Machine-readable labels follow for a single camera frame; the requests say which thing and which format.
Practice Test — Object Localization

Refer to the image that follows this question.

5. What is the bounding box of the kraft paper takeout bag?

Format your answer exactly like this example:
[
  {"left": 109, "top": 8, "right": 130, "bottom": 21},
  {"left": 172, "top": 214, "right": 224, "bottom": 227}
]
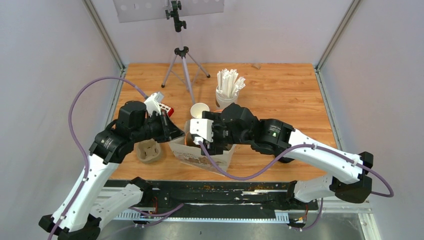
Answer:
[{"left": 168, "top": 120, "right": 236, "bottom": 174}]

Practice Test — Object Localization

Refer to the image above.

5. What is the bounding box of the stack of paper cups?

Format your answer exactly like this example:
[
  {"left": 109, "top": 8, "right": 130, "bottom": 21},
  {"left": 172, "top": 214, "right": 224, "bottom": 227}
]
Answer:
[{"left": 190, "top": 102, "right": 210, "bottom": 119}]

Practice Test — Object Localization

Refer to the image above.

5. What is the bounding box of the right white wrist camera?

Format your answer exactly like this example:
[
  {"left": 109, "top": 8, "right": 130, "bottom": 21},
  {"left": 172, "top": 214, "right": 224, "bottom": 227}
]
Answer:
[{"left": 189, "top": 118, "right": 214, "bottom": 145}]

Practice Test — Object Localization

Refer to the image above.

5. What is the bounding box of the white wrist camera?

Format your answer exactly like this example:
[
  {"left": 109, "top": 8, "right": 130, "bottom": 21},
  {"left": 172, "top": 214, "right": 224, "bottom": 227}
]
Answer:
[
  {"left": 144, "top": 91, "right": 164, "bottom": 117},
  {"left": 189, "top": 118, "right": 214, "bottom": 145}
]

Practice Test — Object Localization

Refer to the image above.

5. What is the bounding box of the grey camera tripod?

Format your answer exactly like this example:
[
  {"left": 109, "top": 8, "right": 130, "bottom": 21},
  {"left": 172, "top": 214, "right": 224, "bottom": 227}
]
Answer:
[{"left": 161, "top": 0, "right": 211, "bottom": 105}]

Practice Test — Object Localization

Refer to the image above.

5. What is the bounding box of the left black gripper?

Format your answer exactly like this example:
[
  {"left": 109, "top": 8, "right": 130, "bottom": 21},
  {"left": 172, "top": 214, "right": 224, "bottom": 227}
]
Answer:
[{"left": 132, "top": 108, "right": 186, "bottom": 143}]

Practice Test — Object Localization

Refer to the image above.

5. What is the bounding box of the brown pulp cup carrier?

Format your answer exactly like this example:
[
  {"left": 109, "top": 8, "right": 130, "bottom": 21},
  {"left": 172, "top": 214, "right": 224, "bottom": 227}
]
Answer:
[{"left": 134, "top": 139, "right": 163, "bottom": 164}]

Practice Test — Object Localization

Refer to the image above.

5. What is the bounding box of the stack of black lids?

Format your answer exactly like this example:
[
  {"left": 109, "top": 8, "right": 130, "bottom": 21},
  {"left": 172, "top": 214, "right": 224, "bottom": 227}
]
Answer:
[{"left": 278, "top": 157, "right": 294, "bottom": 164}]

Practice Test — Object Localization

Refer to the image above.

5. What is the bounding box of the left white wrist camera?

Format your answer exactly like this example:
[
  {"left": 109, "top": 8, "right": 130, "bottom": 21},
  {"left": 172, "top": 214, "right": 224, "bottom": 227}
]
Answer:
[{"left": 144, "top": 91, "right": 164, "bottom": 117}]

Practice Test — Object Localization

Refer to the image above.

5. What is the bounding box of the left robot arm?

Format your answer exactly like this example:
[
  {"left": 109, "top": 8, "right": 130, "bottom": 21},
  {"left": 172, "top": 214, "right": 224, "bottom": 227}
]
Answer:
[{"left": 38, "top": 101, "right": 185, "bottom": 240}]

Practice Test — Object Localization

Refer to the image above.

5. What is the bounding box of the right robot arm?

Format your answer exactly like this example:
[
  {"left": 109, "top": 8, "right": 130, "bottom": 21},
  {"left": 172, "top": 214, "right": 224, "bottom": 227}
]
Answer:
[{"left": 189, "top": 103, "right": 374, "bottom": 209}]

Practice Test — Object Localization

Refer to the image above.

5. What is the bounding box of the red keypad box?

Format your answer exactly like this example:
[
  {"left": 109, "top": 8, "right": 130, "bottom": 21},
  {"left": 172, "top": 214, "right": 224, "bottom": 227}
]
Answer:
[{"left": 159, "top": 103, "right": 175, "bottom": 117}]

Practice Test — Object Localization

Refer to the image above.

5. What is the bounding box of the white straw holder cup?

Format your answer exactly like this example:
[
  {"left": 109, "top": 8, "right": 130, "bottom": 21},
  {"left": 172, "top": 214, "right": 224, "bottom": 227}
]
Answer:
[{"left": 215, "top": 88, "right": 239, "bottom": 110}]

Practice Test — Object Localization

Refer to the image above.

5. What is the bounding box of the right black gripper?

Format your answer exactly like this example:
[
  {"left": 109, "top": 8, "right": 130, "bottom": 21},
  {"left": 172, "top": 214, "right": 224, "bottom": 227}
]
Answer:
[{"left": 200, "top": 112, "right": 251, "bottom": 155}]

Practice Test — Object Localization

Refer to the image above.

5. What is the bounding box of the bundle of wrapped straws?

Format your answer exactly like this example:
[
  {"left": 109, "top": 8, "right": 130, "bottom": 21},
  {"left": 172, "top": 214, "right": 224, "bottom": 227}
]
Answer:
[{"left": 215, "top": 68, "right": 246, "bottom": 99}]

